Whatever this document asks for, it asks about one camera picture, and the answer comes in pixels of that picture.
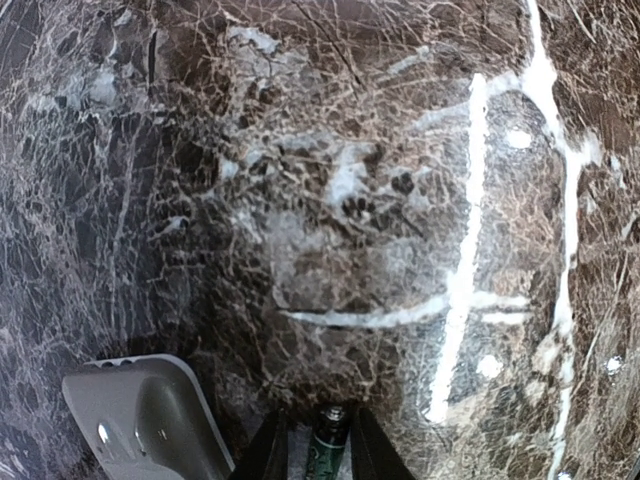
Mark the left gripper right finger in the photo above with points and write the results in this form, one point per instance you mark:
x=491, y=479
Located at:
x=373, y=456

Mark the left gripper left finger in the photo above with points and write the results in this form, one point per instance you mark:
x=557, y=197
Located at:
x=266, y=458

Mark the green AAA battery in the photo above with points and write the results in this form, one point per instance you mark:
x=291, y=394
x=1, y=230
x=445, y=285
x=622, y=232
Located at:
x=327, y=443

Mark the white universal remote control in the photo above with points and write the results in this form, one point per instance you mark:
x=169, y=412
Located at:
x=146, y=417

